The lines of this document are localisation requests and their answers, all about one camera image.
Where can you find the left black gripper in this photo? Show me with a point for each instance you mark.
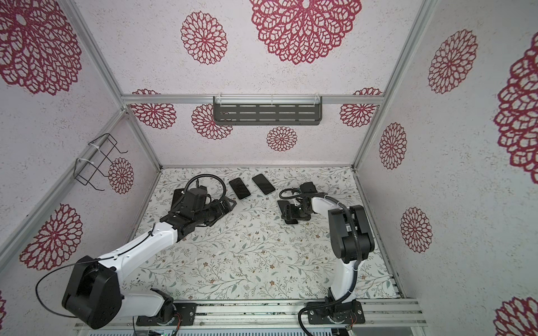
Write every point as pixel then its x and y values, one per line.
pixel 228 207

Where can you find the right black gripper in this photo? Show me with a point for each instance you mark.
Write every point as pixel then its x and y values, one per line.
pixel 291 213

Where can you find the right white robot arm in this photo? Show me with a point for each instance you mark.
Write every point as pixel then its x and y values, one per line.
pixel 351 241

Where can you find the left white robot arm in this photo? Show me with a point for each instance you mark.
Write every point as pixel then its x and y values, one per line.
pixel 94 293

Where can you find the black phone centre right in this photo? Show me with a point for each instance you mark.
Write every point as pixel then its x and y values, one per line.
pixel 263 184

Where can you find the black phone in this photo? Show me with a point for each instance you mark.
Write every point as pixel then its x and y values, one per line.
pixel 177 195
pixel 263 184

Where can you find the black phone far left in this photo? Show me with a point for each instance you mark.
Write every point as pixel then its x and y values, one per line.
pixel 177 195

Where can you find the grey slotted wall shelf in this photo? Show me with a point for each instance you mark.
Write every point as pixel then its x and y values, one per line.
pixel 270 111

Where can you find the black wire wall basket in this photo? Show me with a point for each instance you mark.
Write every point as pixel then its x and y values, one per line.
pixel 86 168

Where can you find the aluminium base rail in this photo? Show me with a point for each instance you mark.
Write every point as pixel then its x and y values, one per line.
pixel 228 314

